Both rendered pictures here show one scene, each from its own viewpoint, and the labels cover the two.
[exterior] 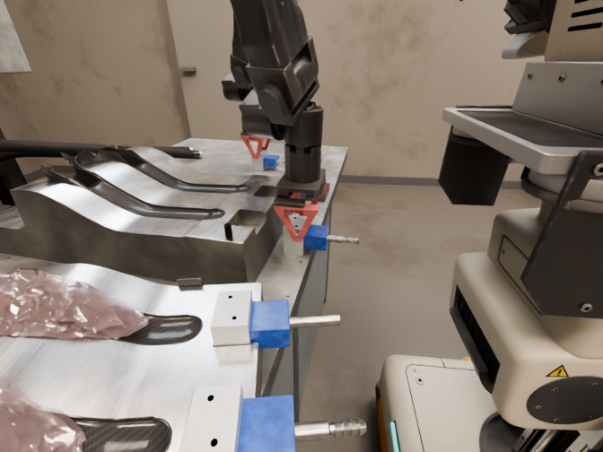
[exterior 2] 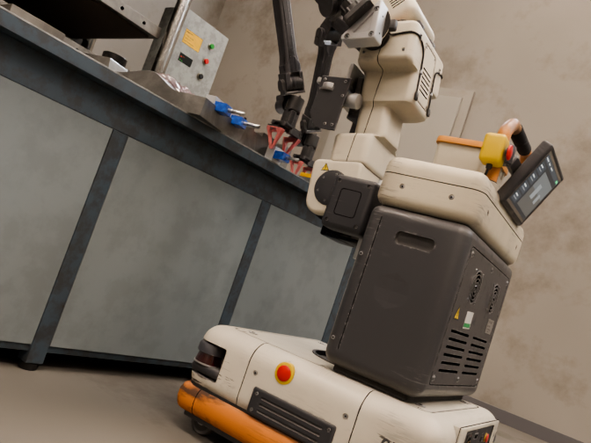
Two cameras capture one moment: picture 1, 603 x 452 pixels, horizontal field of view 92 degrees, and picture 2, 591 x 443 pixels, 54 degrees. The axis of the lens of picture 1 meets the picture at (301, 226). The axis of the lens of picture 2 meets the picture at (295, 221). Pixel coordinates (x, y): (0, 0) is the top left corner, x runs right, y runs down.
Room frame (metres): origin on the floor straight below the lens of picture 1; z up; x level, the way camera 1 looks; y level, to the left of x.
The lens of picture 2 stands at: (-1.26, -1.02, 0.46)
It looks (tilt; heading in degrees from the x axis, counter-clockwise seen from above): 5 degrees up; 27
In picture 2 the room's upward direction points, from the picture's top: 19 degrees clockwise
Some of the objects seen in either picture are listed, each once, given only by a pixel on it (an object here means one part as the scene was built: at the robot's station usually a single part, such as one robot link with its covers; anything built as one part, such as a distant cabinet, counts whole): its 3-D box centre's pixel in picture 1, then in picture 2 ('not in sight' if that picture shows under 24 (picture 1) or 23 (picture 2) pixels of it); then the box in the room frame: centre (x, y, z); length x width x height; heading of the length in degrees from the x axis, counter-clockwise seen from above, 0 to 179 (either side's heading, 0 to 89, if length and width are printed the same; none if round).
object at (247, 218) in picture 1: (248, 228); not in sight; (0.40, 0.08, 0.87); 0.05 x 0.05 x 0.04; 77
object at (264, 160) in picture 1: (274, 160); not in sight; (0.90, 0.08, 0.83); 0.13 x 0.05 x 0.05; 77
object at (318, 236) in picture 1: (321, 238); (284, 157); (0.44, -0.04, 0.83); 0.13 x 0.05 x 0.05; 79
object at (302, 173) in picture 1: (302, 165); (288, 120); (0.45, 0.00, 0.96); 0.10 x 0.07 x 0.07; 170
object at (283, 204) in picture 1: (299, 212); (277, 137); (0.43, 0.00, 0.89); 0.07 x 0.07 x 0.09; 80
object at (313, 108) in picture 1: (300, 125); (294, 105); (0.45, 0.00, 1.02); 0.07 x 0.06 x 0.07; 57
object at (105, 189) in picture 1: (144, 179); not in sight; (0.50, 0.28, 0.92); 0.35 x 0.16 x 0.09; 77
